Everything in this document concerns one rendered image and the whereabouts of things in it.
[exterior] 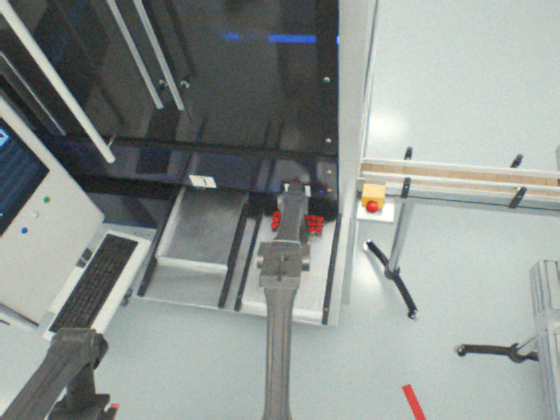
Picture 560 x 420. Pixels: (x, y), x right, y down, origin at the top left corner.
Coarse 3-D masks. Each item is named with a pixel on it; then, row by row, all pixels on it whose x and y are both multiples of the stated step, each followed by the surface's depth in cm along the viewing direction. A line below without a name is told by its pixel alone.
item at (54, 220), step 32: (0, 96) 123; (0, 128) 124; (0, 160) 126; (32, 160) 137; (0, 192) 129; (32, 192) 139; (64, 192) 153; (0, 224) 131; (32, 224) 143; (64, 224) 156; (96, 224) 172; (0, 256) 134; (32, 256) 146; (64, 256) 160; (0, 288) 137; (32, 288) 149; (0, 320) 144
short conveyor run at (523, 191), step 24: (360, 168) 162; (384, 168) 160; (408, 168) 159; (432, 168) 158; (456, 168) 154; (480, 168) 151; (504, 168) 150; (360, 192) 161; (408, 192) 155; (432, 192) 153; (456, 192) 151; (480, 192) 150; (504, 192) 149; (528, 192) 148; (552, 192) 147; (552, 216) 152
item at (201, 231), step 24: (192, 192) 170; (216, 192) 169; (240, 192) 167; (192, 216) 164; (216, 216) 163; (240, 216) 159; (168, 240) 159; (192, 240) 158; (216, 240) 157; (192, 264) 152; (216, 264) 149
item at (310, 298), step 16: (256, 240) 152; (320, 240) 153; (256, 256) 152; (320, 256) 149; (256, 272) 149; (304, 272) 147; (320, 272) 146; (256, 288) 146; (304, 288) 144; (320, 288) 143; (256, 304) 141; (304, 304) 141; (320, 304) 140
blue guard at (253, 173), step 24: (48, 144) 153; (72, 144) 150; (72, 168) 164; (96, 168) 161; (120, 168) 158; (144, 168) 155; (168, 168) 152; (192, 168) 149; (216, 168) 146; (240, 168) 144; (264, 168) 141; (288, 168) 139; (312, 168) 136; (336, 168) 134; (312, 192) 148; (336, 192) 145
